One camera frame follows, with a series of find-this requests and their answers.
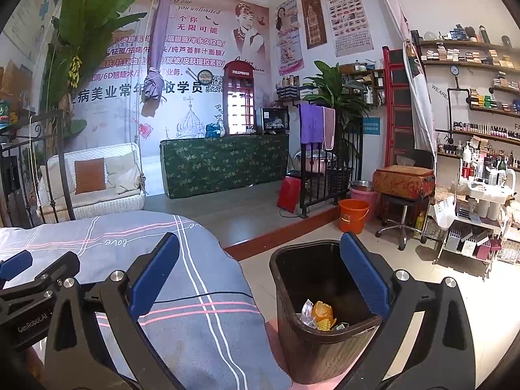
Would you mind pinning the blue wall sign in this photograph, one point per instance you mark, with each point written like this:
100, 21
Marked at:
370, 127

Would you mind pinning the black mesh basket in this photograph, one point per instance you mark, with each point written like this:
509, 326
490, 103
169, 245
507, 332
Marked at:
339, 178

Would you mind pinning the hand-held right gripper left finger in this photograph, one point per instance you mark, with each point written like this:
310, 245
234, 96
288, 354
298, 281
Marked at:
156, 276

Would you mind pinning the pink towel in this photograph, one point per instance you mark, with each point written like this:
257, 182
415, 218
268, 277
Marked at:
329, 130

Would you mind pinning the pink washtub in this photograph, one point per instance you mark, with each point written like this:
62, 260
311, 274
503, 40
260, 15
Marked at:
319, 161

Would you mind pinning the yellow bottle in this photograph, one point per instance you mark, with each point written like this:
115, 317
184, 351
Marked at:
419, 223

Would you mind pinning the black pipe with gauge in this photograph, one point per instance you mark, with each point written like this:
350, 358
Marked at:
455, 85

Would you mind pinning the white cushion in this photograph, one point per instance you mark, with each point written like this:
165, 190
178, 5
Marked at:
124, 172
57, 180

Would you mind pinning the striped grey-blue blanket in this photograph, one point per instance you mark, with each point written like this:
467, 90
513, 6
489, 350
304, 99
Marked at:
122, 252

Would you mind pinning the swivel stool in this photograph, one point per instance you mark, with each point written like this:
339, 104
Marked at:
402, 219

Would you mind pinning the red paper bag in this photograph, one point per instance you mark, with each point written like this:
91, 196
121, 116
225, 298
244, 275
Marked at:
289, 193

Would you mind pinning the clear plastic bag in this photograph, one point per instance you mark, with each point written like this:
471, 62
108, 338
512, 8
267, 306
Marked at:
308, 315

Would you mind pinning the black iron bed frame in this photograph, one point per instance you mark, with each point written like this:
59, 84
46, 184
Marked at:
67, 162

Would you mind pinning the partly peeled orange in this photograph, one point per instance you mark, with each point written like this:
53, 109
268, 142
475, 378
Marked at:
323, 310

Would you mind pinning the brown building wall poster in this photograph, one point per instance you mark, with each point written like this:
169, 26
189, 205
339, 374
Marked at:
313, 18

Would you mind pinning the dark brown trash bin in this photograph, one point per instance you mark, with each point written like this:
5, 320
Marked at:
321, 357

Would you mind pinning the white hanging banner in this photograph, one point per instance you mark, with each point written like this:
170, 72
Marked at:
422, 109

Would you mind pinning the wooden wall shelf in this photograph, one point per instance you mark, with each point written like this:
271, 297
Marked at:
479, 135
467, 65
467, 43

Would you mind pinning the orange bucket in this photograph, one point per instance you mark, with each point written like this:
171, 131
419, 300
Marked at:
353, 217

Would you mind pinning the red telephone booth cabinet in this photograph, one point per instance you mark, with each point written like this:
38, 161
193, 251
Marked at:
239, 97

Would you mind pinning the green potted plant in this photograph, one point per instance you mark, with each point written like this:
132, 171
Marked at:
337, 89

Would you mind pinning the banana plant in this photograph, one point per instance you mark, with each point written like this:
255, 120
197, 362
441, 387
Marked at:
89, 16

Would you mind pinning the blue bag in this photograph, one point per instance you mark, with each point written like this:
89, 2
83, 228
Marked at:
212, 131

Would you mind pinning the white wicker swing sofa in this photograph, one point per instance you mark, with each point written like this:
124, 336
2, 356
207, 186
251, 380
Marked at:
105, 205

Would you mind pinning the orange cushion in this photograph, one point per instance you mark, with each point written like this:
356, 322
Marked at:
90, 175

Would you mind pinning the blue white wall posters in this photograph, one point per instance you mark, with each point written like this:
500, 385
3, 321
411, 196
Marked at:
36, 4

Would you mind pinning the small shelf with bottles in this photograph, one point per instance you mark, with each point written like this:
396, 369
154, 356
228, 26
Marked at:
289, 89

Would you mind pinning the large printed wall poster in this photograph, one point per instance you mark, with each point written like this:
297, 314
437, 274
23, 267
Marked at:
203, 36

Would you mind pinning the white pump bottle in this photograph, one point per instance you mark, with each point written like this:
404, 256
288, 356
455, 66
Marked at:
467, 156

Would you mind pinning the red patterned suitcase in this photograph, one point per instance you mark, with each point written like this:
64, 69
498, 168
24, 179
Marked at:
404, 183

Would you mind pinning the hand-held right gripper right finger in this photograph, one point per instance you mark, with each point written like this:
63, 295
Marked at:
363, 276

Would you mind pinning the eyebrow chart wall poster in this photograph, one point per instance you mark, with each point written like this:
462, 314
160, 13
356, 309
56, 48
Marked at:
349, 12

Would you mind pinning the pink basin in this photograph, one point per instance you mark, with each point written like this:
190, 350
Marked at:
367, 197

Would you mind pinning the purple folded umbrella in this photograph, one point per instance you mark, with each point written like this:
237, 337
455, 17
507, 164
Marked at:
156, 48

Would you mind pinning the black display box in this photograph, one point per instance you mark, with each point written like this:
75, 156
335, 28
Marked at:
274, 120

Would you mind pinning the red ladder shelf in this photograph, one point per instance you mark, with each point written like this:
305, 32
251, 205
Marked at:
388, 101

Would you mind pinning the pink portrait wall poster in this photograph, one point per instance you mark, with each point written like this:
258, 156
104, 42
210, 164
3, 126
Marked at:
290, 34

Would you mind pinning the wooden shelf unit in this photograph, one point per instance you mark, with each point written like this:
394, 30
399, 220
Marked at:
365, 81

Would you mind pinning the metal basin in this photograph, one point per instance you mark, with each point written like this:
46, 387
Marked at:
360, 185

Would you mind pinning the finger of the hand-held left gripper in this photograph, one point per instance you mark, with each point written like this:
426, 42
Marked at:
16, 262
61, 266

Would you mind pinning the yellow foam net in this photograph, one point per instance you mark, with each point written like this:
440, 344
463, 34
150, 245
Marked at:
326, 326

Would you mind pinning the green patterned counter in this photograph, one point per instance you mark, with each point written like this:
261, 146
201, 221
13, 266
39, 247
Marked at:
223, 164

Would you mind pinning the purple towel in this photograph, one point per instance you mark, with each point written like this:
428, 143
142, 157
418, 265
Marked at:
311, 124

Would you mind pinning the white trolley cart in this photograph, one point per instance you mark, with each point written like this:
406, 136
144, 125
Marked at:
483, 211

